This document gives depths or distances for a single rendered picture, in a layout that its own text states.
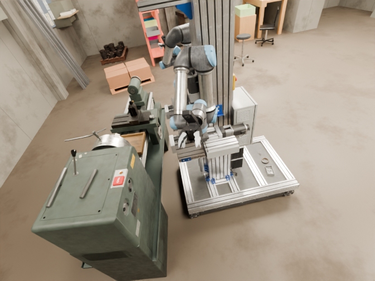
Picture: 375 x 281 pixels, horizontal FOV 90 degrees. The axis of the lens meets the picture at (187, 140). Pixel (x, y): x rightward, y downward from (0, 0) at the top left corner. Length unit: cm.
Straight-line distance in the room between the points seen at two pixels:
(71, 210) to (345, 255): 232
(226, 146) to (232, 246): 114
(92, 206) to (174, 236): 130
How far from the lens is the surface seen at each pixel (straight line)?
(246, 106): 166
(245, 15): 726
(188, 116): 86
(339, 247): 253
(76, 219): 123
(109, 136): 164
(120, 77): 513
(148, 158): 230
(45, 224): 133
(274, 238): 235
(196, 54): 116
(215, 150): 149
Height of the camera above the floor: 215
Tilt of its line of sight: 43 degrees down
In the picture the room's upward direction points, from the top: 11 degrees counter-clockwise
